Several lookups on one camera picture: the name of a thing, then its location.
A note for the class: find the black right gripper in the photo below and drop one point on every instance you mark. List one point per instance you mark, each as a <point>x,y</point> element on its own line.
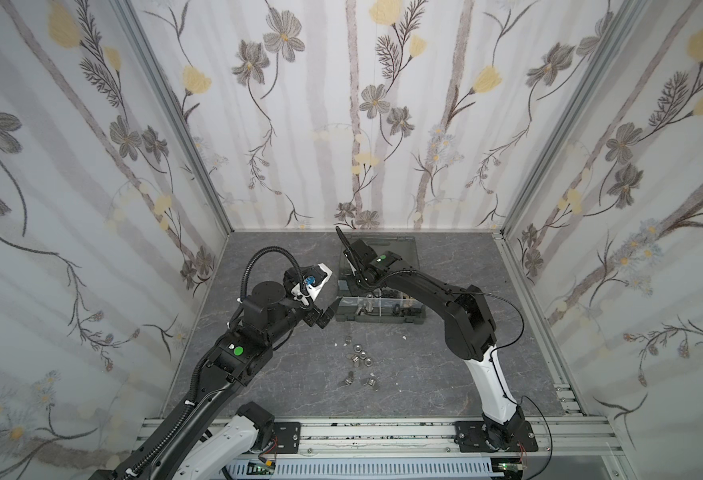
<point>363,267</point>

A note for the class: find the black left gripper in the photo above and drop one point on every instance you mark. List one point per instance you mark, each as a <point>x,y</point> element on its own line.
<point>313,315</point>

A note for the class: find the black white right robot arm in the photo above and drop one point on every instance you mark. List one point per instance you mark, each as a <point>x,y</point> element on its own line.
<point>469,329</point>

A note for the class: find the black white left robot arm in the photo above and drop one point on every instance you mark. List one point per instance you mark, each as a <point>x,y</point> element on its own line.
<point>183,447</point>

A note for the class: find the green plastic organizer box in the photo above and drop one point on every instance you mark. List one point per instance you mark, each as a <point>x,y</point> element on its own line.
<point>383,299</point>

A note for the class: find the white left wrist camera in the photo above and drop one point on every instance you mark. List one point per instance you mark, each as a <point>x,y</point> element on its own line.
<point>311,283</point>

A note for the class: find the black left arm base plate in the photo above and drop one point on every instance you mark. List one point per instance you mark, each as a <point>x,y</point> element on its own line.
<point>286,438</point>

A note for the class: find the white slotted cable duct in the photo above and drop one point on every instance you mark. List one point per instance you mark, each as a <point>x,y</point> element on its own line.
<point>359,468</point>

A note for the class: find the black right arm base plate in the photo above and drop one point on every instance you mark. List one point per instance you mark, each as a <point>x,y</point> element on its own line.
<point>475,437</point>

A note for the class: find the aluminium front rail frame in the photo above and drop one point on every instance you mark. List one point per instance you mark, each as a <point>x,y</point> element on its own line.
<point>575,445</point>

